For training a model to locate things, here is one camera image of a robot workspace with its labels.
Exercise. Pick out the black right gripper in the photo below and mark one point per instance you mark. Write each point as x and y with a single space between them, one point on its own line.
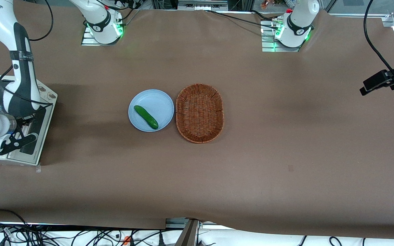
26 125

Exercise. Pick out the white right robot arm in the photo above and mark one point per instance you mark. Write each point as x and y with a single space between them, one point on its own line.
21 75

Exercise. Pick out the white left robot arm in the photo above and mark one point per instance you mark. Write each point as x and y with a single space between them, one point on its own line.
298 24

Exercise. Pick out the round oven knob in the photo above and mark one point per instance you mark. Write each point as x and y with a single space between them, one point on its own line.
41 89
50 96

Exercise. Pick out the brown table cover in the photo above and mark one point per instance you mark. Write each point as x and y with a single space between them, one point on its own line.
286 119

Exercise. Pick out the green cucumber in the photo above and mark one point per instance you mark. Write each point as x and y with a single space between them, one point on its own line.
146 117

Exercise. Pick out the light blue round plate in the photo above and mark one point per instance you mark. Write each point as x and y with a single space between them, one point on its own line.
156 102

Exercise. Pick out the brown oval wicker basket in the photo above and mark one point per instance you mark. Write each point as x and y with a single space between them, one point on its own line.
199 113

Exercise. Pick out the grey control box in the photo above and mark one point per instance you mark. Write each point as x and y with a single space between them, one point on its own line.
202 4

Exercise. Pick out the dark camera support post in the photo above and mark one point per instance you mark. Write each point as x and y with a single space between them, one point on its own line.
187 234

